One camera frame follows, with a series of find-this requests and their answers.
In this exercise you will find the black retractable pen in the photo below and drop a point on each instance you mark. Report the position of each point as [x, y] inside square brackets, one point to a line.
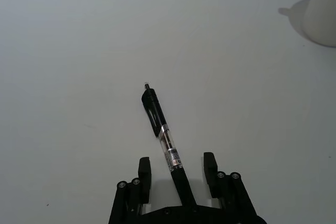
[168, 145]

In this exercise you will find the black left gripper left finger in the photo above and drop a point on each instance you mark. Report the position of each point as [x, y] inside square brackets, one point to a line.
[144, 179]

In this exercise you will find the cream vacuum bottle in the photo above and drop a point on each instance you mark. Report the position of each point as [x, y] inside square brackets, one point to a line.
[320, 11]

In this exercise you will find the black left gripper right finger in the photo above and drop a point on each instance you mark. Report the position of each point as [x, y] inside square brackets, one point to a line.
[223, 184]

